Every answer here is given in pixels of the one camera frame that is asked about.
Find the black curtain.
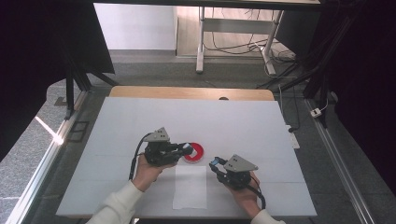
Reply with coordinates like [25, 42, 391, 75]
[275, 0, 396, 196]
[0, 0, 117, 168]

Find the small white adapter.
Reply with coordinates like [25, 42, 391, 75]
[309, 106, 323, 119]

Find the aluminium rail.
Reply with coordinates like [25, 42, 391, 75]
[4, 89, 91, 224]
[303, 97, 376, 224]

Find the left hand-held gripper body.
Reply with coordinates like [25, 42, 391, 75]
[143, 126, 183, 167]

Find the white table cover board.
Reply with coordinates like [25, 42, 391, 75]
[55, 96, 318, 219]

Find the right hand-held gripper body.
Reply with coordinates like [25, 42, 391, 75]
[217, 153, 260, 191]

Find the black metal stand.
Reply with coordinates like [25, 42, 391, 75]
[256, 3, 354, 129]
[56, 36, 120, 121]

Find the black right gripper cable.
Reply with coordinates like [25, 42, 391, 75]
[247, 172, 267, 210]

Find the tangle of dark floor cables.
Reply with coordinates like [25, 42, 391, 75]
[204, 7, 297, 64]

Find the red round ink pad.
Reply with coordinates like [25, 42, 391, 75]
[183, 142, 205, 164]

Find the white paper sheet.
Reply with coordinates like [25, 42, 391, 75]
[172, 164, 208, 211]

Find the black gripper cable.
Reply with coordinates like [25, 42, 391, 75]
[247, 172, 267, 210]
[128, 132, 154, 181]

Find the white metal desk frame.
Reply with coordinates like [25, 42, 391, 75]
[194, 6, 285, 77]

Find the wooden table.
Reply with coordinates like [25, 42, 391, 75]
[108, 85, 276, 102]

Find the person's right hand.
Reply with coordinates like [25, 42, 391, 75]
[228, 173, 262, 219]

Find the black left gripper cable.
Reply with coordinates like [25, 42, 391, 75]
[128, 132, 154, 181]

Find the dark floor outlet cover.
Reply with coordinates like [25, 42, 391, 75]
[68, 119, 91, 144]

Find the thin black cable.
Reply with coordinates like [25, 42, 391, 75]
[277, 84, 302, 133]

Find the person's left hand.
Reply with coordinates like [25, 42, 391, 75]
[132, 153, 177, 193]

